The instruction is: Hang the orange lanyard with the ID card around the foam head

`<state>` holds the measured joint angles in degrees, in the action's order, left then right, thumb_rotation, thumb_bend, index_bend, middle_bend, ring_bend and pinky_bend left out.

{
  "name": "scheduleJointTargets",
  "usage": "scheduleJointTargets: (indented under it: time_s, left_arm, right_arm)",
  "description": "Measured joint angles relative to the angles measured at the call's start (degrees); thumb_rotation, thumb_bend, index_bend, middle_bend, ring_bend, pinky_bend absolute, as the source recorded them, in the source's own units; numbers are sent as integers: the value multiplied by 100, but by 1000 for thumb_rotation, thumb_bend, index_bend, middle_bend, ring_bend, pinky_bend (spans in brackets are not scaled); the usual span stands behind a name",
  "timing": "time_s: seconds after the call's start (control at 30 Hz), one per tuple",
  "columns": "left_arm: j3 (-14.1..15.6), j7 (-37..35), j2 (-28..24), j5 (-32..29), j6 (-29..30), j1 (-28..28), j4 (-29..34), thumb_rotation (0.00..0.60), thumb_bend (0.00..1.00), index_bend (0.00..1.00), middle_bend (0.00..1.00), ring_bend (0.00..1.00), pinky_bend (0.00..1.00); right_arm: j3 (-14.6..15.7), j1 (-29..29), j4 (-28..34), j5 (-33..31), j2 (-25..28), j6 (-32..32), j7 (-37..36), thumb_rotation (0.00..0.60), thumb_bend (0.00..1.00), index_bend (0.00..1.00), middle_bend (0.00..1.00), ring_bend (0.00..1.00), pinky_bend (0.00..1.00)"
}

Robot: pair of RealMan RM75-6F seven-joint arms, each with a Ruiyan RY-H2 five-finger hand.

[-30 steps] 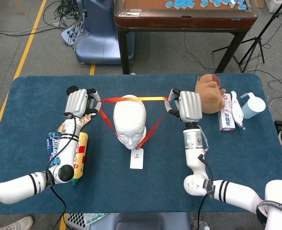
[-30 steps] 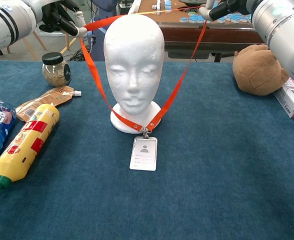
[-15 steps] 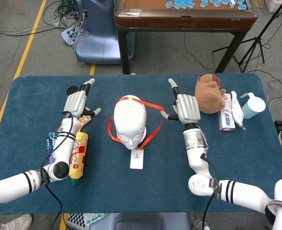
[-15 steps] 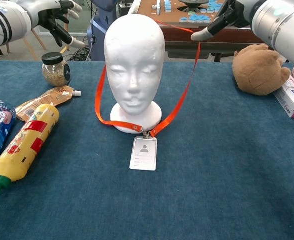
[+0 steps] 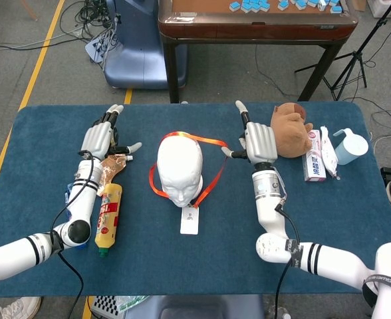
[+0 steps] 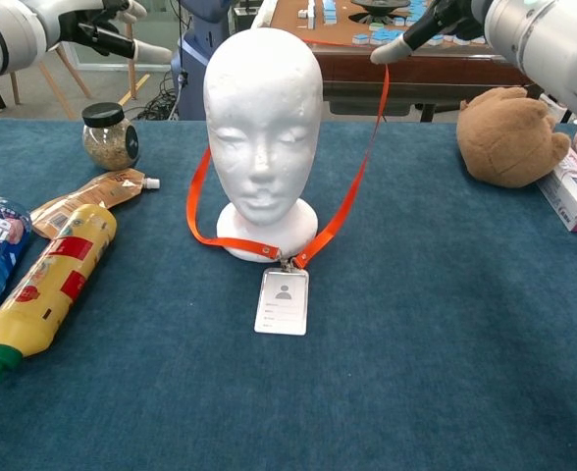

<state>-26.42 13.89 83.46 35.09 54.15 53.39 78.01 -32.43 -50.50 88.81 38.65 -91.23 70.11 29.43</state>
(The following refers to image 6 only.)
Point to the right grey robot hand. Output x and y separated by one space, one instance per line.
445 19

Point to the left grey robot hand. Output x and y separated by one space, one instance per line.
92 32

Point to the white ID badge holder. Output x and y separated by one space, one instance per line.
281 309

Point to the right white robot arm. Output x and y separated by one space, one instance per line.
548 39

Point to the white foam mannequin head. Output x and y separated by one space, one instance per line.
264 122

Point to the wooden pole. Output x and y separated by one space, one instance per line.
130 73

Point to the brown mahjong table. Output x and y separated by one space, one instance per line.
416 73

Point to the black round table dome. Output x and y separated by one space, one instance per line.
379 12

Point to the blue mahjong tile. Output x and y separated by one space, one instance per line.
361 39

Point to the blue grey machine base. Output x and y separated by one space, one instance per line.
193 73

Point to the glass jar black lid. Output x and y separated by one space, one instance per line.
109 147

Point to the white upright tile stack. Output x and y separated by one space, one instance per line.
311 12

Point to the brown plush toy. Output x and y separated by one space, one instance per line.
509 142

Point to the brown spout pouch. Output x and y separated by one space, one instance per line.
112 189

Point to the yellow bottle green cap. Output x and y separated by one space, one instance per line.
58 275

